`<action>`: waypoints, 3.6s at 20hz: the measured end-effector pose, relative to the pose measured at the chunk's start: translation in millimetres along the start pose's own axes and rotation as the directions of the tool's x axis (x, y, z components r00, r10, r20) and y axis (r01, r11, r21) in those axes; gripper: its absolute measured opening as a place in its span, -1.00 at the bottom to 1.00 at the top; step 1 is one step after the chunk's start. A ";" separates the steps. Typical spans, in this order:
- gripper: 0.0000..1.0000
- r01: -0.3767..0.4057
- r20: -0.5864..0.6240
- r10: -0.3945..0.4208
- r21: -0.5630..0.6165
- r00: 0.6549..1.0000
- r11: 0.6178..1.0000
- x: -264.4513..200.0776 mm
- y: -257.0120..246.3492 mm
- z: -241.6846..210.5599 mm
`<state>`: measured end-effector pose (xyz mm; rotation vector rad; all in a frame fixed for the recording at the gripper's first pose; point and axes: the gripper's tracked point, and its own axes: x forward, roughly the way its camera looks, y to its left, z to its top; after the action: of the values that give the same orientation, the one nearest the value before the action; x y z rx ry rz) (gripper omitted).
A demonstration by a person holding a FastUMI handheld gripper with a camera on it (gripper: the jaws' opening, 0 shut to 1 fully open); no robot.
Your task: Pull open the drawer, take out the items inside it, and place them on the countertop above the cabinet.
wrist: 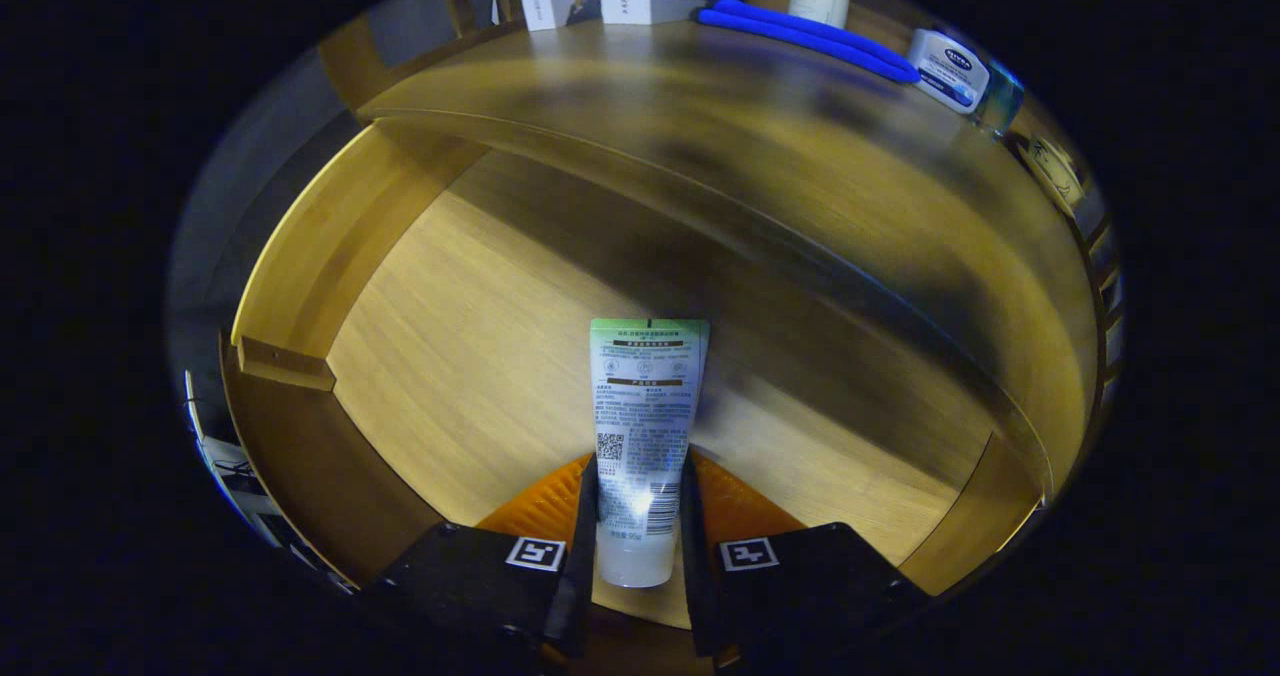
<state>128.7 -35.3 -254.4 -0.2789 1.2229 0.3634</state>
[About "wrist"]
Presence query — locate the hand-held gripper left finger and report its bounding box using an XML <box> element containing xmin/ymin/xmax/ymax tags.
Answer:
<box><xmin>360</xmin><ymin>453</ymin><xmax>599</xmax><ymax>676</ymax></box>

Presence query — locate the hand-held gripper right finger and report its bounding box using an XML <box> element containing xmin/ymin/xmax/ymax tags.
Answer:
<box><xmin>682</xmin><ymin>451</ymin><xmax>931</xmax><ymax>676</ymax></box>

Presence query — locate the white green-topped tube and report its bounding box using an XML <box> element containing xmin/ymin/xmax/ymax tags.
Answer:
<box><xmin>590</xmin><ymin>318</ymin><xmax>710</xmax><ymax>589</ymax></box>

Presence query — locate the brown wooden drawer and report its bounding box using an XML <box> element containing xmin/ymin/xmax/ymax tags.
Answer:
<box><xmin>220</xmin><ymin>119</ymin><xmax>1051</xmax><ymax>676</ymax></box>

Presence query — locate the brown wooden countertop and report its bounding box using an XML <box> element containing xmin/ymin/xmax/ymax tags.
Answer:
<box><xmin>355</xmin><ymin>0</ymin><xmax>1101</xmax><ymax>502</ymax></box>

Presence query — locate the brown wooden cabinet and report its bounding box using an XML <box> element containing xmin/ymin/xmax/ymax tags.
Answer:
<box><xmin>315</xmin><ymin>0</ymin><xmax>1126</xmax><ymax>502</ymax></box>

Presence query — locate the beige lidded tea cup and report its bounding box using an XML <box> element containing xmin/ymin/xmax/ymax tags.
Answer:
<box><xmin>1020</xmin><ymin>131</ymin><xmax>1091</xmax><ymax>219</ymax></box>

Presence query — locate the blue folded cloth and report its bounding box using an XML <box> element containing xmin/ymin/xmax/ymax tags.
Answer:
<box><xmin>695</xmin><ymin>0</ymin><xmax>921</xmax><ymax>85</ymax></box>

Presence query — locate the white bottle blue cap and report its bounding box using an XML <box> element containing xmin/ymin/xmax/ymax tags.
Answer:
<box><xmin>907</xmin><ymin>28</ymin><xmax>991</xmax><ymax>115</ymax></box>

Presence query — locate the teal clear bottle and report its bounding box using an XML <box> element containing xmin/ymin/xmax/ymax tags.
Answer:
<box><xmin>975</xmin><ymin>61</ymin><xmax>1026</xmax><ymax>137</ymax></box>

